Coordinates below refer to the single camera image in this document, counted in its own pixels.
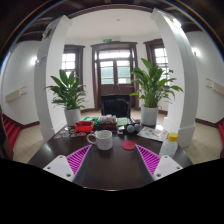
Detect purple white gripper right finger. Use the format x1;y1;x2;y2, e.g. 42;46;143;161
136;145;182;180

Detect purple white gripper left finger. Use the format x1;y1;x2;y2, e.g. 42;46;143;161
44;145;91;182

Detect clear bottle yellow cap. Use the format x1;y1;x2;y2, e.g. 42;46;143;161
159;132;178;157

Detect paper leaflet on table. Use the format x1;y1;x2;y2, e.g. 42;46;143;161
138;126;168;142

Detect small round badges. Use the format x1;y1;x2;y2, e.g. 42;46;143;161
54;129;86;139

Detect red round coaster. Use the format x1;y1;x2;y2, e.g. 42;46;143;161
121;140;136;150

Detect red plastic tray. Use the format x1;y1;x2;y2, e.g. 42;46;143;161
75;121;94;132

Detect white speckled ceramic mug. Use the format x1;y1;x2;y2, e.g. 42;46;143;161
86;130;113;150

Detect grey round balls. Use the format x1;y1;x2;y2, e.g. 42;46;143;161
126;123;141;133

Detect green notebook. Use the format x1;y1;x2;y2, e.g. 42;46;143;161
117;117;128;126

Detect brown box with packets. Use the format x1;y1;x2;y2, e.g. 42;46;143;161
98;115;117;130

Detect left potted green plant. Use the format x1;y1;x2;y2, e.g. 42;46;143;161
47;69;86;126

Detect potted green plant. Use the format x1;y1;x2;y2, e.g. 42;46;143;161
47;69;86;126
131;58;183;126

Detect black office chair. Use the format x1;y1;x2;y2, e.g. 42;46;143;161
101;94;131;118

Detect right potted green plant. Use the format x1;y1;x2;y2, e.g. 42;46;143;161
131;58;183;126

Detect dark wooden double door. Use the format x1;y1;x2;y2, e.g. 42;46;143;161
92;41;138;109

